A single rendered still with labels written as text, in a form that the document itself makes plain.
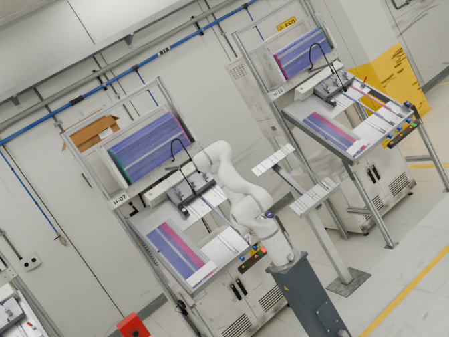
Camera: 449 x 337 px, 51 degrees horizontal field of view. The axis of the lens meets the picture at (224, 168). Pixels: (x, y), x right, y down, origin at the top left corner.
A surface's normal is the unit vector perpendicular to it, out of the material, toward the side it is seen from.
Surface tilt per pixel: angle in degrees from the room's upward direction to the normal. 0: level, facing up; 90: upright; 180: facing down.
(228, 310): 90
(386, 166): 90
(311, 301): 90
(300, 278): 90
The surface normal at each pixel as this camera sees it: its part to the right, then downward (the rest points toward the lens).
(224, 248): -0.07, -0.63
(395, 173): 0.42, -0.03
